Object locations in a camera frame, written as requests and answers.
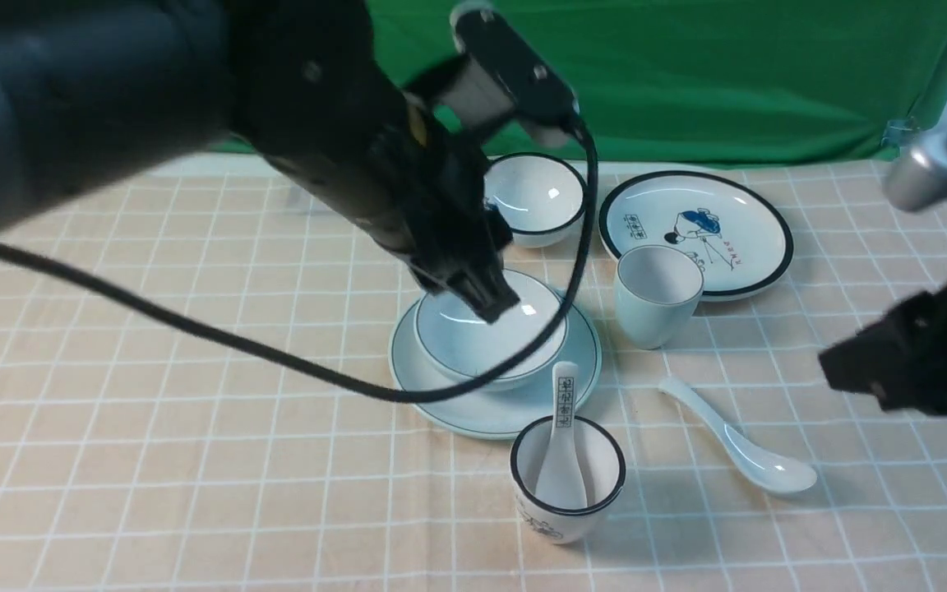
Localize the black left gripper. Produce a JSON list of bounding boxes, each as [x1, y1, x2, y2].
[[369, 124, 521, 325]]

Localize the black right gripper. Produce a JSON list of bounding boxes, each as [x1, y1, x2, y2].
[[818, 284, 947, 416]]

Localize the light blue shallow bowl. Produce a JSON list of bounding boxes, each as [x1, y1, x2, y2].
[[413, 269, 562, 382]]

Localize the light blue cup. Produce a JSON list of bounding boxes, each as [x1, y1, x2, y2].
[[613, 246, 704, 351]]

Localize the plain white ceramic spoon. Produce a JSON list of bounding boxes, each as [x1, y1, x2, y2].
[[658, 376, 818, 496]]

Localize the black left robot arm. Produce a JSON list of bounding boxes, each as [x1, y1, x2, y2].
[[0, 1, 516, 322]]

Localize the white bowl black rim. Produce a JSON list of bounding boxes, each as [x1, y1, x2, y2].
[[485, 153, 586, 250]]

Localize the light blue saucer plate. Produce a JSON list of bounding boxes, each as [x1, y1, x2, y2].
[[388, 304, 603, 441]]

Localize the white cup black rim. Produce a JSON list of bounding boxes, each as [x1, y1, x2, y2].
[[510, 416, 627, 546]]

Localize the white spoon with characters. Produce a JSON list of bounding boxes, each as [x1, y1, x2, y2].
[[536, 361, 587, 511]]

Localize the white plate with cartoon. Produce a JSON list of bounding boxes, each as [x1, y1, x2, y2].
[[598, 171, 794, 301]]

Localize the green backdrop cloth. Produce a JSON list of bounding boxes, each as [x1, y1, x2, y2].
[[363, 1, 947, 166]]

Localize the beige checkered tablecloth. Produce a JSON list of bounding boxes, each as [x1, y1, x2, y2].
[[0, 161, 947, 591]]

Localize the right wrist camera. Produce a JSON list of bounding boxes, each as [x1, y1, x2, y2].
[[882, 125, 947, 213]]

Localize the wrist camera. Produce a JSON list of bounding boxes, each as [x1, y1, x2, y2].
[[431, 1, 580, 149], [882, 125, 947, 213]]

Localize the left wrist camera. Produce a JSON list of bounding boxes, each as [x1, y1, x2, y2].
[[431, 1, 580, 149]]

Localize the black camera cable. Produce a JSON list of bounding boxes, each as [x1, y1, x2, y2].
[[0, 123, 599, 405]]

